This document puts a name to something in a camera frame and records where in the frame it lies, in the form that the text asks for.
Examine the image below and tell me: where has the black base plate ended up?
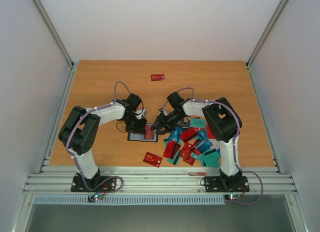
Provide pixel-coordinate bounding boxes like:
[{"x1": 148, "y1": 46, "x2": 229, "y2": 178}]
[
  {"x1": 203, "y1": 176, "x2": 250, "y2": 193},
  {"x1": 70, "y1": 174, "x2": 118, "y2": 193}
]

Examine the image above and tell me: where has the aluminium corner post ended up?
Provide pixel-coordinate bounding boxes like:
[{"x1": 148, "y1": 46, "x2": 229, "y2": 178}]
[
  {"x1": 245, "y1": 0, "x2": 295, "y2": 69},
  {"x1": 27, "y1": 0, "x2": 76, "y2": 70}
]

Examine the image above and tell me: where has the right aluminium corner post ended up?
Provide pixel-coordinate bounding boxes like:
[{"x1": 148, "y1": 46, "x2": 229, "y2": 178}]
[{"x1": 245, "y1": 0, "x2": 295, "y2": 69}]

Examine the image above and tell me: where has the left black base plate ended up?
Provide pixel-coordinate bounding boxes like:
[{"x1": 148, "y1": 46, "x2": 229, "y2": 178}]
[{"x1": 70, "y1": 174, "x2": 118, "y2": 193}]

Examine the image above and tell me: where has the red card stripe centre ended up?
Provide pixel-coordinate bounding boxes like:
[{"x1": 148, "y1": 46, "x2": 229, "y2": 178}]
[{"x1": 180, "y1": 128, "x2": 198, "y2": 143}]

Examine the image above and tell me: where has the red chip card bottom centre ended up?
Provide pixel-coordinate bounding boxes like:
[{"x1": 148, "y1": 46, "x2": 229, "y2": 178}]
[{"x1": 179, "y1": 143, "x2": 192, "y2": 159}]

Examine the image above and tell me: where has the aluminium rail frame front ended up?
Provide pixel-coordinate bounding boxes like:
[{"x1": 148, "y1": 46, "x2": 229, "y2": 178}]
[{"x1": 23, "y1": 166, "x2": 297, "y2": 195}]

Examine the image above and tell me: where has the red card black stripe upright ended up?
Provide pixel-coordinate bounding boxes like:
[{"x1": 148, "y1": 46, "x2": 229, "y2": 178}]
[{"x1": 163, "y1": 141, "x2": 181, "y2": 159}]

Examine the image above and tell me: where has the white patterned card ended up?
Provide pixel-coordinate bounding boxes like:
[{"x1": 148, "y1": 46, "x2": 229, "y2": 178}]
[{"x1": 208, "y1": 139, "x2": 220, "y2": 150}]

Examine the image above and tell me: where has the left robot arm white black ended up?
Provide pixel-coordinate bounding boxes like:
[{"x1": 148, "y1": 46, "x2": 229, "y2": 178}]
[{"x1": 58, "y1": 93, "x2": 147, "y2": 193}]

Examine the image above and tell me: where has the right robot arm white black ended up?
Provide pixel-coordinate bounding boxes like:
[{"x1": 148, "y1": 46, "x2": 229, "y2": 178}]
[{"x1": 151, "y1": 91, "x2": 243, "y2": 191}]

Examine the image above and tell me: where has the left controller board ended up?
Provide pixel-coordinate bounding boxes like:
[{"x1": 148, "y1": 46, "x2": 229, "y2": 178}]
[{"x1": 87, "y1": 194, "x2": 104, "y2": 203}]

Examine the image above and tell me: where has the controller board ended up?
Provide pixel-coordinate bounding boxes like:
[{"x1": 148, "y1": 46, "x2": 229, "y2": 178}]
[
  {"x1": 87, "y1": 194, "x2": 104, "y2": 203},
  {"x1": 224, "y1": 194, "x2": 243, "y2": 201}
]

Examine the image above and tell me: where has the red VIP card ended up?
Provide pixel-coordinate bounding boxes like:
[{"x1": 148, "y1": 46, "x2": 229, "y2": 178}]
[
  {"x1": 143, "y1": 152, "x2": 163, "y2": 168},
  {"x1": 143, "y1": 124, "x2": 156, "y2": 141}
]

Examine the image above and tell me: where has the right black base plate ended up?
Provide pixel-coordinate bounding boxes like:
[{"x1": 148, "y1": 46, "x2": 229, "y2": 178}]
[{"x1": 203, "y1": 176, "x2": 250, "y2": 193}]

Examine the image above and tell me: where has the lone red card far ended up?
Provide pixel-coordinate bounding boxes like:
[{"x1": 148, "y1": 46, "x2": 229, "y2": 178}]
[{"x1": 150, "y1": 74, "x2": 165, "y2": 81}]

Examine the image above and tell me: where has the blue card under red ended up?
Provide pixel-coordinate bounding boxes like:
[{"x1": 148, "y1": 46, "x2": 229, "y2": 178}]
[{"x1": 168, "y1": 127, "x2": 182, "y2": 143}]

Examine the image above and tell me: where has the teal card stripe bottom centre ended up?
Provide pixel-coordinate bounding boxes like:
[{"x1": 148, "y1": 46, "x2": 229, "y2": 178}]
[{"x1": 167, "y1": 152, "x2": 180, "y2": 166}]

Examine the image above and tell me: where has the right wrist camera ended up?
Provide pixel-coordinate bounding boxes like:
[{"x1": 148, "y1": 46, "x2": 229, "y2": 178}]
[{"x1": 159, "y1": 108, "x2": 168, "y2": 116}]

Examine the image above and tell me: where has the teal card stripe bottom right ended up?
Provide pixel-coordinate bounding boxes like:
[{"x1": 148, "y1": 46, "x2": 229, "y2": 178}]
[{"x1": 200, "y1": 149, "x2": 220, "y2": 168}]

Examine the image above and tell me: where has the grey slotted cable duct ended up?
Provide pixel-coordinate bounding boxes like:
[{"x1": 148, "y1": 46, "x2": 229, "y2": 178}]
[{"x1": 34, "y1": 195, "x2": 225, "y2": 206}]

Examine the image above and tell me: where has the right controller board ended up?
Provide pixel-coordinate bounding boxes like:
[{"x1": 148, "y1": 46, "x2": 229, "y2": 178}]
[{"x1": 224, "y1": 194, "x2": 243, "y2": 201}]

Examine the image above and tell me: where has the black leather card holder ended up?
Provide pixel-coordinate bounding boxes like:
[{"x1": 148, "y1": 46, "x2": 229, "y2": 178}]
[{"x1": 127, "y1": 123, "x2": 158, "y2": 142}]

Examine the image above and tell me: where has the teal card stripe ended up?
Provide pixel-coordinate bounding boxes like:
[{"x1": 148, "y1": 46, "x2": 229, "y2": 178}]
[
  {"x1": 167, "y1": 152, "x2": 180, "y2": 166},
  {"x1": 200, "y1": 149, "x2": 220, "y2": 168}
]

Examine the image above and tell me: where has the blue card centre right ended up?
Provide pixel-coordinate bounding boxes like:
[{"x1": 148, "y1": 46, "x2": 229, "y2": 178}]
[{"x1": 197, "y1": 130, "x2": 208, "y2": 140}]

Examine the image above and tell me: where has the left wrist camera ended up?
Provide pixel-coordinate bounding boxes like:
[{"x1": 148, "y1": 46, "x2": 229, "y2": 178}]
[{"x1": 135, "y1": 109, "x2": 147, "y2": 119}]

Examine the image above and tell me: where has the left aluminium corner post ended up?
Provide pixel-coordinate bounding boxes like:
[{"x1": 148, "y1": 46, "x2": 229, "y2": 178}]
[{"x1": 27, "y1": 0, "x2": 76, "y2": 70}]

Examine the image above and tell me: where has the teal VIP chip card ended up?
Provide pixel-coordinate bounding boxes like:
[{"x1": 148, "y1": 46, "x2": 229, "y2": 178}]
[{"x1": 189, "y1": 118, "x2": 206, "y2": 129}]

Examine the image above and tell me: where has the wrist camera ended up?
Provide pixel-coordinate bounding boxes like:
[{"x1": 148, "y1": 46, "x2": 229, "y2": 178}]
[
  {"x1": 159, "y1": 108, "x2": 168, "y2": 116},
  {"x1": 135, "y1": 109, "x2": 147, "y2": 119}
]

